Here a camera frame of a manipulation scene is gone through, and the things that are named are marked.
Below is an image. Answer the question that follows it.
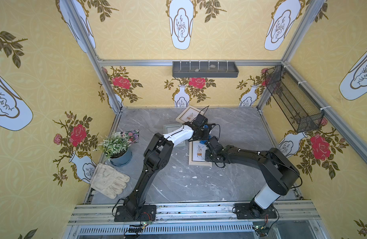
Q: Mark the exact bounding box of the floral patterned box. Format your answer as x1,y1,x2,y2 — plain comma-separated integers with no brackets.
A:
114,130,140,144

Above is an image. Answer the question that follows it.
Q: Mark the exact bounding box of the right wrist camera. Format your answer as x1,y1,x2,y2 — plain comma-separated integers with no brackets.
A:
205,136,224,153

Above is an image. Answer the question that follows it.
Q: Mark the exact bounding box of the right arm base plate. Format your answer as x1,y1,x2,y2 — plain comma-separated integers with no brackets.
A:
232,202,278,220

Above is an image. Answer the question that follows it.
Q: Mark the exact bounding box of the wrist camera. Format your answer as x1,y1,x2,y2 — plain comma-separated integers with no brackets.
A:
192,114,208,127
205,136,224,153

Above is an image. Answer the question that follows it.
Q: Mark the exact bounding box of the blue microfiber cloth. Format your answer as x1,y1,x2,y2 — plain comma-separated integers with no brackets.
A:
199,125,211,144

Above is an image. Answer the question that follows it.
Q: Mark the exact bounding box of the beige work glove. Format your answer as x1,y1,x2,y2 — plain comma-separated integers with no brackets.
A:
91,163,131,199

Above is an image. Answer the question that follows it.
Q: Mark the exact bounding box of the potted green plant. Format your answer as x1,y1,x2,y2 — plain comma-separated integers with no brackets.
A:
97,133,132,167

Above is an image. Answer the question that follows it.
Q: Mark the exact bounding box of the beige picture frame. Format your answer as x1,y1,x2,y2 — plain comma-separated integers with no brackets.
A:
188,141,212,167
175,106,203,123

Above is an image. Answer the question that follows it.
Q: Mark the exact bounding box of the grey wall shelf tray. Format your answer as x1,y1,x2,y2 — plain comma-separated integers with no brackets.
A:
172,60,239,78

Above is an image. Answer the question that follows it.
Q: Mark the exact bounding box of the grey-green picture frame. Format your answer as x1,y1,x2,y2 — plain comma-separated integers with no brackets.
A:
163,123,186,147

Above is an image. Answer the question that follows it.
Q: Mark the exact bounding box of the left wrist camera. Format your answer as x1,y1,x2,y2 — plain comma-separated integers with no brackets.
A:
192,114,208,127

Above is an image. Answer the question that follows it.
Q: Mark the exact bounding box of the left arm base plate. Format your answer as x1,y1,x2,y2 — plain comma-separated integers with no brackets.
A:
114,205,156,222

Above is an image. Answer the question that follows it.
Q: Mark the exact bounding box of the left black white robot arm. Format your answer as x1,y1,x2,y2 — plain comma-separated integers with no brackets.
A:
123,122,216,218

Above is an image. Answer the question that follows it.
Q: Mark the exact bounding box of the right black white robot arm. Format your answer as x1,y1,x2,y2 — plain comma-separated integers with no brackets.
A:
205,145,300,219

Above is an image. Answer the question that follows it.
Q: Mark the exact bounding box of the black wire mesh basket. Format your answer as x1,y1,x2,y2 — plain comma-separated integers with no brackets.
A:
263,65,324,132

